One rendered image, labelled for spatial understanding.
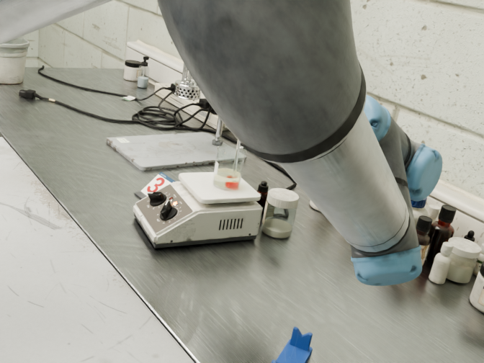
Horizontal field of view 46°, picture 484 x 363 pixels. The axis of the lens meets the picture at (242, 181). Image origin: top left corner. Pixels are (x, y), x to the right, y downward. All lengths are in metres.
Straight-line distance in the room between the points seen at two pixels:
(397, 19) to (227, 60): 1.03
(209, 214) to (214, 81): 0.66
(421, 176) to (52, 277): 0.54
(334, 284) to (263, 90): 0.68
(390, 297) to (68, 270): 0.51
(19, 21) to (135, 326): 0.45
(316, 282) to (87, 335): 0.39
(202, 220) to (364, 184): 0.55
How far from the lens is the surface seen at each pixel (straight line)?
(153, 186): 1.17
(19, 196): 1.14
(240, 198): 1.00
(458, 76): 1.23
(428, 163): 0.77
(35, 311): 0.83
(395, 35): 1.33
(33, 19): 0.48
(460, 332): 0.96
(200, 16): 0.32
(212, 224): 0.99
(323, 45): 0.32
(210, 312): 0.84
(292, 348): 0.79
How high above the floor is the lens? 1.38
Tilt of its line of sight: 21 degrees down
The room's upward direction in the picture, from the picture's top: 10 degrees clockwise
